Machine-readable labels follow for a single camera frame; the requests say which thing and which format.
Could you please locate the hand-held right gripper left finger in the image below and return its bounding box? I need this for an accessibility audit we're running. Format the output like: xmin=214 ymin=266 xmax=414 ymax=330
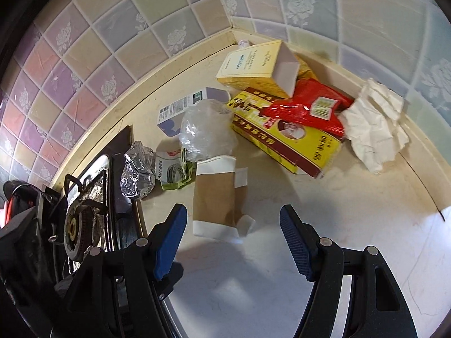
xmin=53 ymin=203 xmax=188 ymax=338

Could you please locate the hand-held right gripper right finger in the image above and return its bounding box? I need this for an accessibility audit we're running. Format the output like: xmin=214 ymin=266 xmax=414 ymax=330
xmin=279 ymin=204 xmax=420 ymax=338

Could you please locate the yellow and red seasoning box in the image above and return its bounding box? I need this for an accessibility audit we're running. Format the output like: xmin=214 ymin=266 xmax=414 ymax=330
xmin=225 ymin=90 xmax=344 ymax=179

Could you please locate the white paper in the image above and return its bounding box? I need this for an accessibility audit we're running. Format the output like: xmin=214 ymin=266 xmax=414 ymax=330
xmin=340 ymin=77 xmax=411 ymax=175

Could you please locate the yellow snack packet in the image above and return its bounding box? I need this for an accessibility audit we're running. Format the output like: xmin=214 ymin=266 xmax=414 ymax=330
xmin=297 ymin=55 xmax=319 ymax=82

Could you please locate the flattened brown and white carton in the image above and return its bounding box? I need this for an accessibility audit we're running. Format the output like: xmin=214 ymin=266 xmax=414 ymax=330
xmin=193 ymin=154 xmax=256 ymax=241

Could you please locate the green and white packet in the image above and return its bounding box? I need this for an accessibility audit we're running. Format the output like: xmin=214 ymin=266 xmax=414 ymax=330
xmin=155 ymin=140 xmax=196 ymax=191

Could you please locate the black gas stove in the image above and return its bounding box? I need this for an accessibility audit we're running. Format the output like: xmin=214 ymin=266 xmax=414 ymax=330
xmin=42 ymin=125 xmax=149 ymax=284

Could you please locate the crumpled aluminium foil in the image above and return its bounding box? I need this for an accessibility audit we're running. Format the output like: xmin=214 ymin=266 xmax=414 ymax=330
xmin=120 ymin=141 xmax=156 ymax=199

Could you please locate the clear plastic bag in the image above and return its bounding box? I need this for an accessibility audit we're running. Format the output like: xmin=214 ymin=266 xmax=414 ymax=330
xmin=179 ymin=99 xmax=239 ymax=163

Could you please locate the white and blue box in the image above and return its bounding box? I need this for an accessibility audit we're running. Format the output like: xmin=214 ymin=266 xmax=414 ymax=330
xmin=157 ymin=88 xmax=230 ymax=138

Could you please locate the red plastic packet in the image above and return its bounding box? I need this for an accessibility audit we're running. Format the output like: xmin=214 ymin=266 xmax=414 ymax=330
xmin=262 ymin=79 xmax=355 ymax=138

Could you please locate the pale yellow cardboard box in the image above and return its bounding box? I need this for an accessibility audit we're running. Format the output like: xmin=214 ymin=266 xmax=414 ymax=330
xmin=216 ymin=40 xmax=300 ymax=98

